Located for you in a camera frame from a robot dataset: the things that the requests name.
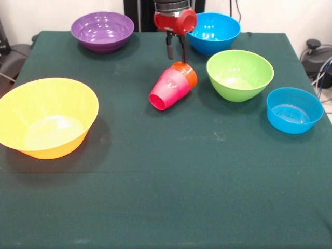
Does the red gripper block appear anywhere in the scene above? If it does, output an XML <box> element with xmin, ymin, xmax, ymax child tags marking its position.
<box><xmin>153</xmin><ymin>9</ymin><xmax>198</xmax><ymax>64</ymax></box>

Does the orange-red cup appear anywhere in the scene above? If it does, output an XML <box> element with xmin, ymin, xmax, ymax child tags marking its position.
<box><xmin>170</xmin><ymin>61</ymin><xmax>199</xmax><ymax>91</ymax></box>

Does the pink cup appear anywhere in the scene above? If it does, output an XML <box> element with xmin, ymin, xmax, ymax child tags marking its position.
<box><xmin>148</xmin><ymin>68</ymin><xmax>192</xmax><ymax>112</ymax></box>

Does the large orange bowl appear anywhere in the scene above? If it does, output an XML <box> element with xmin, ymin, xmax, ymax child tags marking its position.
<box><xmin>0</xmin><ymin>77</ymin><xmax>100</xmax><ymax>160</ymax></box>

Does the deep blue bowl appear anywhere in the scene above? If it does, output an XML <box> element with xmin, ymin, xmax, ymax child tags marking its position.
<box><xmin>185</xmin><ymin>12</ymin><xmax>241</xmax><ymax>57</ymax></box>

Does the large green bowl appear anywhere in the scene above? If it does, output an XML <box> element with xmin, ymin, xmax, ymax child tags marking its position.
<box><xmin>206</xmin><ymin>49</ymin><xmax>275</xmax><ymax>103</ymax></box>

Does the purple bowl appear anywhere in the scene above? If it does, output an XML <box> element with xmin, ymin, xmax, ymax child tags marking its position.
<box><xmin>70</xmin><ymin>11</ymin><xmax>135</xmax><ymax>54</ymax></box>

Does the shallow blue bowl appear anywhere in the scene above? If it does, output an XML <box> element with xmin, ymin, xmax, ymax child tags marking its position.
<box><xmin>266</xmin><ymin>87</ymin><xmax>324</xmax><ymax>135</ymax></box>

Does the dark green tablecloth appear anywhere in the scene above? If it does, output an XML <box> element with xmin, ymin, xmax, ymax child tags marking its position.
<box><xmin>0</xmin><ymin>31</ymin><xmax>332</xmax><ymax>249</ymax></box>

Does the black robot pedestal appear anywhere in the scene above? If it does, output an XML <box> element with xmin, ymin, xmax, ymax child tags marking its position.
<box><xmin>123</xmin><ymin>0</ymin><xmax>205</xmax><ymax>32</ymax></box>

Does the tangle of cables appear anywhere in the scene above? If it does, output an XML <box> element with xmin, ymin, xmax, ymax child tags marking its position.
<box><xmin>311</xmin><ymin>58</ymin><xmax>332</xmax><ymax>102</ymax></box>

